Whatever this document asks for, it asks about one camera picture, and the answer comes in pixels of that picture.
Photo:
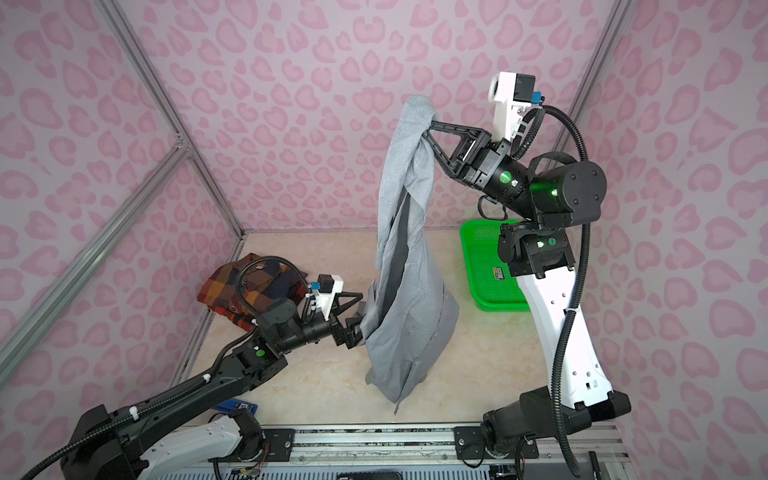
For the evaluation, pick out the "green plastic basket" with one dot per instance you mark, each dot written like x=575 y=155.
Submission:
x=490 y=283

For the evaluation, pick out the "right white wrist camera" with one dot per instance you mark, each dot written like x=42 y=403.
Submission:
x=512 y=95

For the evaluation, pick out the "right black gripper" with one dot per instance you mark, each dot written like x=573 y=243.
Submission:
x=486 y=172

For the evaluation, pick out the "corner aluminium post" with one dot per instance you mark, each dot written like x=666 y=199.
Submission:
x=129 y=41
x=602 y=24

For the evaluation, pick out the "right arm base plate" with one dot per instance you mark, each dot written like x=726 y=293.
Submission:
x=470 y=445

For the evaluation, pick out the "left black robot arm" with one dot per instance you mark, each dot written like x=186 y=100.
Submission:
x=147 y=440

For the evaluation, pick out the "right corner aluminium post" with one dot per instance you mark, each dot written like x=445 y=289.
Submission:
x=602 y=24

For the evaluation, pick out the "grey long sleeve shirt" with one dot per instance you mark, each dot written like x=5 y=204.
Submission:
x=411 y=315

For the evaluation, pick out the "blue black tool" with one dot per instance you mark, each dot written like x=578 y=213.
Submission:
x=230 y=405

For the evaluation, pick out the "diagonal aluminium frame bar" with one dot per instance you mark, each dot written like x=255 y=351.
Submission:
x=40 y=318

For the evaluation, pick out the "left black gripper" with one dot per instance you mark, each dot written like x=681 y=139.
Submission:
x=347 y=335

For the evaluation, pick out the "folded plaid flannel shirt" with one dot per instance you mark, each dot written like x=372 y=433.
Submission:
x=262 y=282

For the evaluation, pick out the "left corner aluminium post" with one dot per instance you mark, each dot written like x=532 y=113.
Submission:
x=129 y=41

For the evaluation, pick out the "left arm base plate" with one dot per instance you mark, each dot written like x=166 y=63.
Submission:
x=271 y=445

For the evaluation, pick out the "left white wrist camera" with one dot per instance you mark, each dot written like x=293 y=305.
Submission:
x=323 y=292

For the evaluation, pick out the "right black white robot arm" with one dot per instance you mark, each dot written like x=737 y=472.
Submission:
x=557 y=196

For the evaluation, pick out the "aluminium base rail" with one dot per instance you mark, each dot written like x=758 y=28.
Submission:
x=350 y=451

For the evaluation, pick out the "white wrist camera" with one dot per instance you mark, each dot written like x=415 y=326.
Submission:
x=323 y=292
x=512 y=95

